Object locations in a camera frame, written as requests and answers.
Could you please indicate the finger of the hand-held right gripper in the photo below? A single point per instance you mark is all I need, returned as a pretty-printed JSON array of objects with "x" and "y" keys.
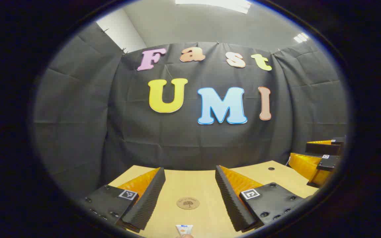
[
  {"x": 322, "y": 148},
  {"x": 309, "y": 167}
]

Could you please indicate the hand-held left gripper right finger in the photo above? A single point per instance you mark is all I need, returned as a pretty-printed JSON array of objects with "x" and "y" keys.
[{"x": 230, "y": 205}]

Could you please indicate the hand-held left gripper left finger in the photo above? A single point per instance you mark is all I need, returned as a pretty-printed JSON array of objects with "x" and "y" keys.
[{"x": 147, "y": 201}]

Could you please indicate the round cork coaster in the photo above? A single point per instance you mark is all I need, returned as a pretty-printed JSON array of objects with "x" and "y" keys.
[{"x": 188, "y": 203}]

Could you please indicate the white toothpaste tube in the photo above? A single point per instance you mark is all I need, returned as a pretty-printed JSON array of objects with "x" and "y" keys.
[{"x": 184, "y": 228}]

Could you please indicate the light wooden desktop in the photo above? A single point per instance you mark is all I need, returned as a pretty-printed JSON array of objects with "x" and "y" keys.
[{"x": 193, "y": 185}]

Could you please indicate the black backdrop cloth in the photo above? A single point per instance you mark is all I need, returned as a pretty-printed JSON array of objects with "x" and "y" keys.
[{"x": 184, "y": 142}]

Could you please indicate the ceiling light panel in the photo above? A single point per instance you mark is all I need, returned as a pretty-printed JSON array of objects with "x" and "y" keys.
[{"x": 301, "y": 37}]

